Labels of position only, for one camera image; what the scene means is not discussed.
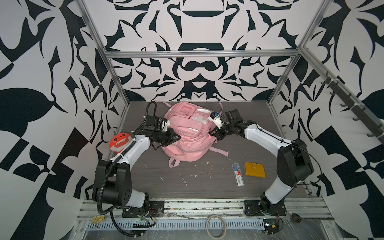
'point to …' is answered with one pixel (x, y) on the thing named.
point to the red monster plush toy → (120, 141)
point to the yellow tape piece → (98, 219)
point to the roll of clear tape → (224, 232)
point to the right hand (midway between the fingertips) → (213, 130)
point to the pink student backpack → (192, 123)
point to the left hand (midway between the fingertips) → (180, 135)
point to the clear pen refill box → (238, 174)
